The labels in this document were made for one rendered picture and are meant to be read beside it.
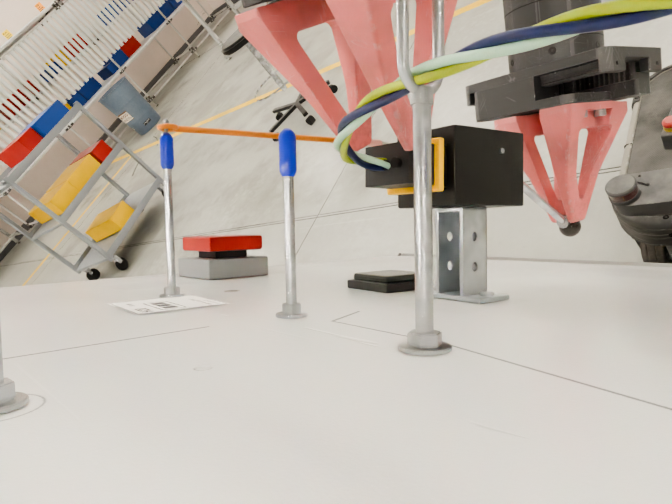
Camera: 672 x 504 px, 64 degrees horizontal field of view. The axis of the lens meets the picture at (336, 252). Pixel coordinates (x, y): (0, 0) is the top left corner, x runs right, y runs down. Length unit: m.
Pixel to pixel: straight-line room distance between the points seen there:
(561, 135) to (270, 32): 0.19
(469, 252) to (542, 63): 0.13
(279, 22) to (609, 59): 0.18
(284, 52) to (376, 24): 0.05
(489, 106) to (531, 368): 0.24
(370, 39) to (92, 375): 0.15
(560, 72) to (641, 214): 1.11
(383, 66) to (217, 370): 0.13
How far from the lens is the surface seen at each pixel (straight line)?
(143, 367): 0.18
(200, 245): 0.45
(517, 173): 0.31
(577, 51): 0.37
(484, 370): 0.16
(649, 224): 1.44
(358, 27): 0.21
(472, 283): 0.30
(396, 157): 0.26
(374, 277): 0.33
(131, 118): 7.29
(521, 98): 0.36
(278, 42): 0.24
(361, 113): 0.20
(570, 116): 0.35
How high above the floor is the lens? 1.28
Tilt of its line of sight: 32 degrees down
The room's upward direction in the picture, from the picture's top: 43 degrees counter-clockwise
